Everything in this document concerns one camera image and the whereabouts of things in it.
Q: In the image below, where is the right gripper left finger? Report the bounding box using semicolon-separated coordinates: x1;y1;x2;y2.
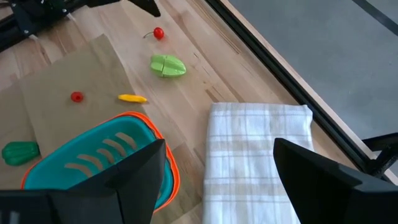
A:
67;139;167;224

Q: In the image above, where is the bright red toy cherry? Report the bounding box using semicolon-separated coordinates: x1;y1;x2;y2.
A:
142;26;165;40

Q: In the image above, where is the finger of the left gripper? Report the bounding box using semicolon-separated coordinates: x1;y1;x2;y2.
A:
129;0;156;16
142;0;162;18

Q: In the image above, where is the white plaid towel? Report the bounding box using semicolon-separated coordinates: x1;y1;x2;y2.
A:
201;102;314;224

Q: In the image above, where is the red toy raspberry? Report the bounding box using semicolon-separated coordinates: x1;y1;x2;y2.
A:
70;91;85;104

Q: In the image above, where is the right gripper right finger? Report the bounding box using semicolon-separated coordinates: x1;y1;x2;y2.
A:
273;138;361;224

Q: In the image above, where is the yellow toy pepper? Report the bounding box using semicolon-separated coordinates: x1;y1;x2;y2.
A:
118;93;148;104

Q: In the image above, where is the dark green toy bell pepper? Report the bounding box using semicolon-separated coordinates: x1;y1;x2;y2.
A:
1;141;41;167

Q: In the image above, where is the light green toy lettuce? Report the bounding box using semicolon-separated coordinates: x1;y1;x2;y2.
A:
150;54;187;78

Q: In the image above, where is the tan cloth mat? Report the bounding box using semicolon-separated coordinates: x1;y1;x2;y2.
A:
0;33;206;224

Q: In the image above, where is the teal basket orange rim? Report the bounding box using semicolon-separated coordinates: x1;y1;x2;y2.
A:
21;111;181;214

